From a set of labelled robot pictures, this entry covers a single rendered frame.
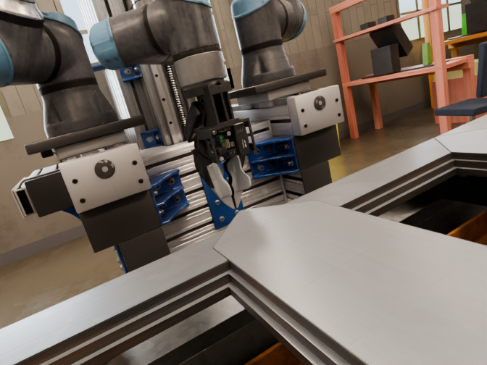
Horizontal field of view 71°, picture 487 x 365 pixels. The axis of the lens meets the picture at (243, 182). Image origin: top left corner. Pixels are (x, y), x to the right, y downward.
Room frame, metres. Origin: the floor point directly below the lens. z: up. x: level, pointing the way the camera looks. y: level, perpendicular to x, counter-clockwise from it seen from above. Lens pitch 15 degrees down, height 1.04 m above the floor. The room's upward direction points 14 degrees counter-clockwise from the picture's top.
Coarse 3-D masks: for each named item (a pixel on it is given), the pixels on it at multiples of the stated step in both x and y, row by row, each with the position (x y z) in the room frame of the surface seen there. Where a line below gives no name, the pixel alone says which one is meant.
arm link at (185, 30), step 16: (160, 0) 0.54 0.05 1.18; (176, 0) 0.52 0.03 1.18; (192, 0) 0.52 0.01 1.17; (208, 0) 0.56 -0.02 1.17; (160, 16) 0.53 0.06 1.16; (176, 16) 0.52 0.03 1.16; (192, 16) 0.52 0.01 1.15; (208, 16) 0.54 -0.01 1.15; (160, 32) 0.54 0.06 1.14; (176, 32) 0.53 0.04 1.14; (192, 32) 0.52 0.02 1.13; (208, 32) 0.53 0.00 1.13; (160, 48) 0.55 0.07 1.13; (176, 48) 0.53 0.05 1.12; (192, 48) 0.52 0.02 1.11; (208, 48) 0.53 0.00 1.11
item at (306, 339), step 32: (448, 160) 0.56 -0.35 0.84; (480, 160) 0.52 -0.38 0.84; (384, 192) 0.49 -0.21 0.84; (416, 192) 0.50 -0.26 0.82; (192, 288) 0.35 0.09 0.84; (224, 288) 0.36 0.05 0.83; (256, 288) 0.32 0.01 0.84; (128, 320) 0.32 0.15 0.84; (160, 320) 0.32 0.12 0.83; (288, 320) 0.26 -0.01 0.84; (64, 352) 0.30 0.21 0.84; (96, 352) 0.30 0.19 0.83; (320, 352) 0.22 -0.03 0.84
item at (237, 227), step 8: (264, 208) 0.52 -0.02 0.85; (272, 208) 0.51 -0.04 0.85; (280, 208) 0.50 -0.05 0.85; (288, 208) 0.49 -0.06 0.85; (296, 208) 0.48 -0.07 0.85; (248, 216) 0.50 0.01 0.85; (256, 216) 0.49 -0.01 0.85; (264, 216) 0.49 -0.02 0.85; (272, 216) 0.48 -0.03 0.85; (280, 216) 0.47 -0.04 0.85; (232, 224) 0.49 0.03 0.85; (240, 224) 0.48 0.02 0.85; (248, 224) 0.47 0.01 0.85; (256, 224) 0.46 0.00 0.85; (264, 224) 0.45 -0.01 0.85; (224, 232) 0.46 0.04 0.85; (232, 232) 0.45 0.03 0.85; (240, 232) 0.45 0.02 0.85; (224, 240) 0.43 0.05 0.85
